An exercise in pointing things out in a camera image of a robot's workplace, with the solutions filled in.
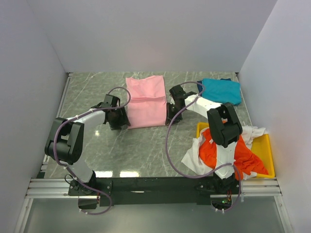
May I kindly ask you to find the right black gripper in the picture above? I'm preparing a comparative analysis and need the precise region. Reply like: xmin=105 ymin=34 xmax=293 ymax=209
xmin=165 ymin=102 xmax=184 ymax=126

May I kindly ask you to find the pink t shirt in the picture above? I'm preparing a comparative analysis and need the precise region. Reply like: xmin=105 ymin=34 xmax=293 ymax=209
xmin=126 ymin=75 xmax=167 ymax=129

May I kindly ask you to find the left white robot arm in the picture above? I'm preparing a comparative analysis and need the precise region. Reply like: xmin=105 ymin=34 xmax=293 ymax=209
xmin=45 ymin=94 xmax=130 ymax=195

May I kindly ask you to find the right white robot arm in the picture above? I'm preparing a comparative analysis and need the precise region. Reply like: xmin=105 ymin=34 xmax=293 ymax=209
xmin=166 ymin=85 xmax=242 ymax=194

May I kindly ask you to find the folded teal t shirt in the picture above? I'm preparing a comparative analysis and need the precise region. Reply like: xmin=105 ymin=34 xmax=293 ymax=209
xmin=202 ymin=79 xmax=242 ymax=105

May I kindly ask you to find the white t shirt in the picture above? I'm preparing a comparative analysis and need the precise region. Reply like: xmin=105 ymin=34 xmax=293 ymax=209
xmin=181 ymin=127 xmax=257 ymax=180

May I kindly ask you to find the black base beam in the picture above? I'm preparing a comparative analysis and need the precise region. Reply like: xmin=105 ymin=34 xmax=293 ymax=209
xmin=68 ymin=176 xmax=239 ymax=209

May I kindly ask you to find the orange t shirt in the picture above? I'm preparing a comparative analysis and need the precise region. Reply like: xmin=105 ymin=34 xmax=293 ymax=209
xmin=198 ymin=126 xmax=269 ymax=179

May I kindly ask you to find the yellow plastic bin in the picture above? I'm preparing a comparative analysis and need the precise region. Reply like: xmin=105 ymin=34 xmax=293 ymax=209
xmin=196 ymin=122 xmax=275 ymax=179

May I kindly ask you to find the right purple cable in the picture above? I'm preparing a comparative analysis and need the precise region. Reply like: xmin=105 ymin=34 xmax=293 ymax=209
xmin=165 ymin=81 xmax=244 ymax=212

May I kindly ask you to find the purple cable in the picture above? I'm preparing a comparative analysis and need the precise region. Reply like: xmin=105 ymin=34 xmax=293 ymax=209
xmin=54 ymin=86 xmax=132 ymax=216
xmin=165 ymin=81 xmax=244 ymax=212

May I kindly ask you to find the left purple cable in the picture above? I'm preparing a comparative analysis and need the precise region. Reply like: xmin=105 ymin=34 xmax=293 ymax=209
xmin=54 ymin=86 xmax=132 ymax=216

